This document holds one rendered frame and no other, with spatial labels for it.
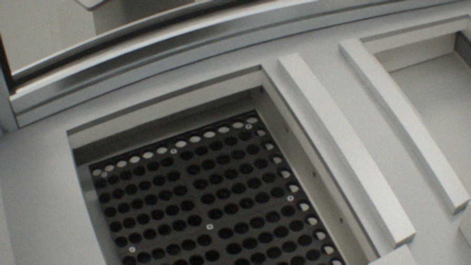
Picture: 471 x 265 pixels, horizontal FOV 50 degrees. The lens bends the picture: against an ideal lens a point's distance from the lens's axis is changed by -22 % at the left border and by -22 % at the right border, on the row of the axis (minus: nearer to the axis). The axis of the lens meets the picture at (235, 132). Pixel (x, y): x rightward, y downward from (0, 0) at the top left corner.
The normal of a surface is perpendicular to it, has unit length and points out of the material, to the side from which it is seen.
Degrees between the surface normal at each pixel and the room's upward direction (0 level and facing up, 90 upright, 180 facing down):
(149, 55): 90
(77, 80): 90
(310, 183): 90
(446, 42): 90
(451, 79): 0
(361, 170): 0
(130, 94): 0
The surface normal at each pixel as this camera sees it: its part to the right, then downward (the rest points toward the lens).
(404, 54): 0.37, 0.66
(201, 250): -0.05, -0.68
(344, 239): -0.93, 0.31
